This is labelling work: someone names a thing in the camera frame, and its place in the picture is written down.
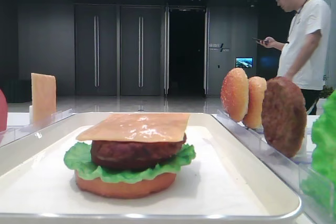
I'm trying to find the upright orange cheese slice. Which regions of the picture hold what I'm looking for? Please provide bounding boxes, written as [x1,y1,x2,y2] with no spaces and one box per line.
[31,73,56,123]

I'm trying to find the orange cheese slice on burger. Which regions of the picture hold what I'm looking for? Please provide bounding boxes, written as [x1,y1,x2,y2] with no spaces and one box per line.
[76,113,190,143]

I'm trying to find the brown meat patty in burger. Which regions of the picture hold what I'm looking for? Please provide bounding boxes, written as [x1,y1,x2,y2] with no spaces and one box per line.
[90,133,187,170]

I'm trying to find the upright green lettuce leaf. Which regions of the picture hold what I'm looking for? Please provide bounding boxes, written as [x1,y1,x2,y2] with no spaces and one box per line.
[301,93,335,215]

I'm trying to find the upright brown meat patty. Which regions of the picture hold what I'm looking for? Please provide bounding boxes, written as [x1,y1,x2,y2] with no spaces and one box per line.
[261,77,307,158]

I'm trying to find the potted plants white planter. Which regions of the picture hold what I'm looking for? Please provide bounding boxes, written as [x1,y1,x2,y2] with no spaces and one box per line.
[316,85,334,115]

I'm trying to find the small wall screen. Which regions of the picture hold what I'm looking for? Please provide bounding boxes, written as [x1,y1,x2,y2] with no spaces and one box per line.
[235,57,253,68]

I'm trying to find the bottom burger bun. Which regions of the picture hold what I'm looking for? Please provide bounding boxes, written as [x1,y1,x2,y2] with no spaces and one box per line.
[75,172,176,199]

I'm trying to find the man in white shirt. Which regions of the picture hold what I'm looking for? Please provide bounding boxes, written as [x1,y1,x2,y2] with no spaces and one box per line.
[261,0,331,115]

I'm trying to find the sesame top bun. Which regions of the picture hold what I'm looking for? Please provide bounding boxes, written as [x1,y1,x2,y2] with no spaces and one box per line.
[220,68,249,122]

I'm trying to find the white rectangular metal tray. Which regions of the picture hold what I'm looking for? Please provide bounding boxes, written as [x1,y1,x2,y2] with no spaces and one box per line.
[1,112,302,223]

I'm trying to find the left clear acrylic rack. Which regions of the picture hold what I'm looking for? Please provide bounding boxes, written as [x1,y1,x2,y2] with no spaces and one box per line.
[1,109,75,147]

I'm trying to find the green lettuce leaf in burger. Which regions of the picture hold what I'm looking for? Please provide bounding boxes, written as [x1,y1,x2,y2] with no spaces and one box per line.
[64,143,196,184]

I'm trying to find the right clear acrylic rack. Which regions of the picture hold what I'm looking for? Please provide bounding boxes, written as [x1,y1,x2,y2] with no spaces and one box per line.
[213,111,335,223]

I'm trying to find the red tomato slice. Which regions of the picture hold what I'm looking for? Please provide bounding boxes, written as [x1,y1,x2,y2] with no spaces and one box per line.
[0,90,8,132]

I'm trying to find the dark double doors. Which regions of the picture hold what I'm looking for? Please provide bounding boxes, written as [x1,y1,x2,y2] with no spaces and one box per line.
[75,5,165,96]

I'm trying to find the clear acrylic rack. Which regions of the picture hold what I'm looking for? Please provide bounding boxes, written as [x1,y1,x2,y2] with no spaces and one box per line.
[1,109,75,147]
[213,111,335,223]

